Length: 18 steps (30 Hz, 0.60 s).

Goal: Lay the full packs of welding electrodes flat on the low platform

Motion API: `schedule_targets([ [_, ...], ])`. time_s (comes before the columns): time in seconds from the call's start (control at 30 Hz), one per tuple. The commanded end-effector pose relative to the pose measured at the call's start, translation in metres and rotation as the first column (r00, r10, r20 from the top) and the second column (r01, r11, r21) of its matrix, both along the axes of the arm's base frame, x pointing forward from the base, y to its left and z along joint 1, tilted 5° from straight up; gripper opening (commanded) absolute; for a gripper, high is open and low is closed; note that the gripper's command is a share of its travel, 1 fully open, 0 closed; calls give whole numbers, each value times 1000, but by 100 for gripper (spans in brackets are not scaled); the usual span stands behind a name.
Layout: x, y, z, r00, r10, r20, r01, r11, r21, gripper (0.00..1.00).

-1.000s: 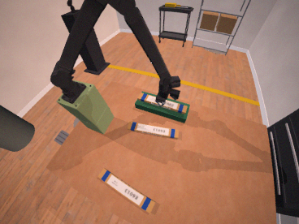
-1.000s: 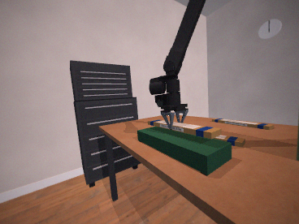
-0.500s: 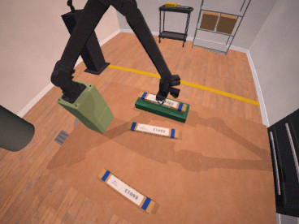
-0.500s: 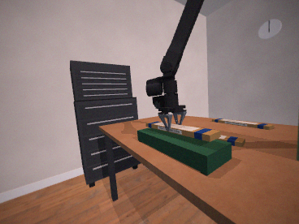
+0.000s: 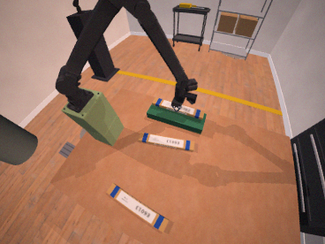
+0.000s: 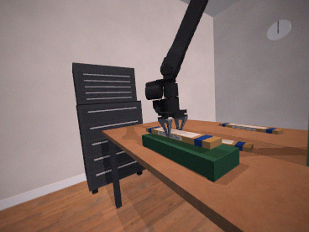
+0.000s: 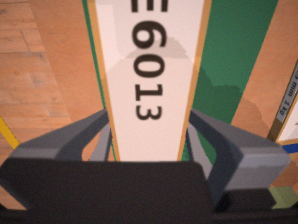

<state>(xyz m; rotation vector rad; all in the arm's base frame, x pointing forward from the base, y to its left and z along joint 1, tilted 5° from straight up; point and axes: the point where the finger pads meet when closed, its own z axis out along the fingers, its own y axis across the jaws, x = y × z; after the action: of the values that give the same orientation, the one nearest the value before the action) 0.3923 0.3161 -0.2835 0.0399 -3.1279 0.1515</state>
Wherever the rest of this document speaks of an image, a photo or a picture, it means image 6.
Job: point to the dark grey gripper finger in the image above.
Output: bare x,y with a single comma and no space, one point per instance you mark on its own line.
169,123
184,119

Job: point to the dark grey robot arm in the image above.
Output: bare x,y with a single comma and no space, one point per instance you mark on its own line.
175,56

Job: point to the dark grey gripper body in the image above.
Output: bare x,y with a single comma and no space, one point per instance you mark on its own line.
172,106

